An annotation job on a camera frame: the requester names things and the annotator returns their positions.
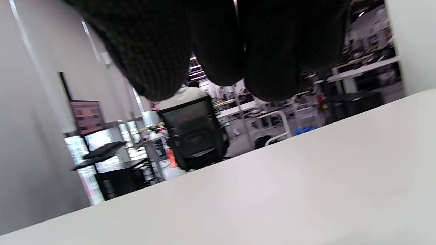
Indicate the black backpack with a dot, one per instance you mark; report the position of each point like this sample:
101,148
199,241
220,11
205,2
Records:
262,142

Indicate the black computer monitor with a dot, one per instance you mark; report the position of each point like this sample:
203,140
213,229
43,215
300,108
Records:
88,117

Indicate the black office chair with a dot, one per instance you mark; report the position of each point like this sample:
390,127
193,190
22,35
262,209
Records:
194,132

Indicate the red and white box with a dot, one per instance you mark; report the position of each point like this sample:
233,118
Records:
172,160

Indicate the brown side table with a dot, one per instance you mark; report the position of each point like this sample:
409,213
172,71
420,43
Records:
262,113

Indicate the white background desk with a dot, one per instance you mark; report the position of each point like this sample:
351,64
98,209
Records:
361,69

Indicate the person's right hand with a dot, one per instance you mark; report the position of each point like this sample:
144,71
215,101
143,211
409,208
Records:
153,41

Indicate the black keyboard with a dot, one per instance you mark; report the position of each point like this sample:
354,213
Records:
105,149

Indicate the black computer tower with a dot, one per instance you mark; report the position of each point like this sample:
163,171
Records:
115,183

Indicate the blue plastic bag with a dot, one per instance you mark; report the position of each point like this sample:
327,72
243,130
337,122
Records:
305,130

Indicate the black computer stand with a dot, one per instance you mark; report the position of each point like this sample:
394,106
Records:
109,164

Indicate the white tubular rolling cart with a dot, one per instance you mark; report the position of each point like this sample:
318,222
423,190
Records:
285,124

